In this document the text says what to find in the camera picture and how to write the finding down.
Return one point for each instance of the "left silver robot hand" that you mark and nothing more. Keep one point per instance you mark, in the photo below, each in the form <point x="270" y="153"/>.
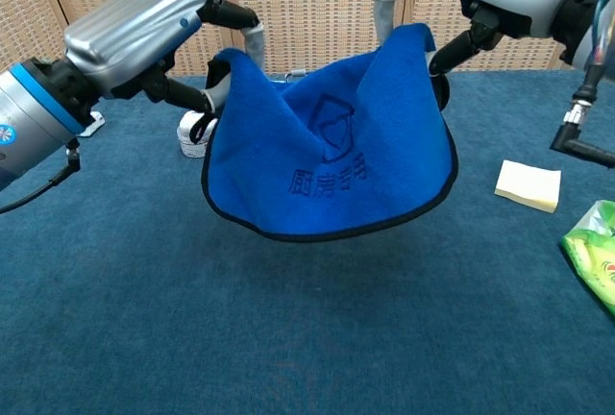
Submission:
<point x="139" y="26"/>

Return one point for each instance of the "blue kitchen towel black trim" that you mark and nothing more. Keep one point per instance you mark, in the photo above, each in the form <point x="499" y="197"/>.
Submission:
<point x="298" y="194"/>

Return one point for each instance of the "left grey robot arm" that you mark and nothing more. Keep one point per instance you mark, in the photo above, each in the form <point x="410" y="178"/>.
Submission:
<point x="29" y="117"/>

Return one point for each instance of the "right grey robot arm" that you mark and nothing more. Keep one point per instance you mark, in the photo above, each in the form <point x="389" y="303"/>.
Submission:
<point x="579" y="21"/>

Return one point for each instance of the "small green white box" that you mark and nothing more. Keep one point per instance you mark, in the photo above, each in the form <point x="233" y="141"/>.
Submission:
<point x="96" y="124"/>

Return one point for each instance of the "white round tape jar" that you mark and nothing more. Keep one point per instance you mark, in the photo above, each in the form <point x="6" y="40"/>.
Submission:
<point x="187" y="139"/>

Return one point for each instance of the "woven wooden folding screen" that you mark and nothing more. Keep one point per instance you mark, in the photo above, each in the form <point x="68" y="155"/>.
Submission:
<point x="327" y="11"/>

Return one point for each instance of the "yellow sticky note pad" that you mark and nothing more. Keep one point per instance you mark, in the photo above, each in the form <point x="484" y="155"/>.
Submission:
<point x="528" y="184"/>

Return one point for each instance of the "green plastic bag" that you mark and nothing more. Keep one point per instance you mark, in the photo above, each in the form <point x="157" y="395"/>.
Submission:
<point x="596" y="256"/>

